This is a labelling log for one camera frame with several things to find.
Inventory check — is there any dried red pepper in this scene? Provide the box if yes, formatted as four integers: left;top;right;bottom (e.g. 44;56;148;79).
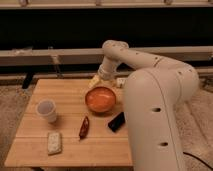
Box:
79;117;89;139

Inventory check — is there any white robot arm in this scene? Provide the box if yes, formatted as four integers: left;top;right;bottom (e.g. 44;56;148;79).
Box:
98;40;199;171

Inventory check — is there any orange bowl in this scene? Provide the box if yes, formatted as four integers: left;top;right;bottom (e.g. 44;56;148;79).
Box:
85;87;116;113

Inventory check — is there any small white packet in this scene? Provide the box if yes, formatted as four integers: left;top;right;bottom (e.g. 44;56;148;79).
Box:
116;78;126;88

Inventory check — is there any black rectangular object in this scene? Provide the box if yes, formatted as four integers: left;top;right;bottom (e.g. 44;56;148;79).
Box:
108;112;125;132

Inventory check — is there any wooden table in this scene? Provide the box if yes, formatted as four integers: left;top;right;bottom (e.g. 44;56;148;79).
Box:
5;79;132;167

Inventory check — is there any white plastic cup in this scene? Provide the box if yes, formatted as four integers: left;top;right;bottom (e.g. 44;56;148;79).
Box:
36;99;57;123

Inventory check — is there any white sponge block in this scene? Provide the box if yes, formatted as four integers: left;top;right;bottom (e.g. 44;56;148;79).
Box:
47;132;62;155

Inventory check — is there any white wall rail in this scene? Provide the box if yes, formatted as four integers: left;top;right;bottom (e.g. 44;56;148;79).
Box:
0;46;213;66

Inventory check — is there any black floor cable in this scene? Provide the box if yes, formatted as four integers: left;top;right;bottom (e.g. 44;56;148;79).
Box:
183;151;213;170

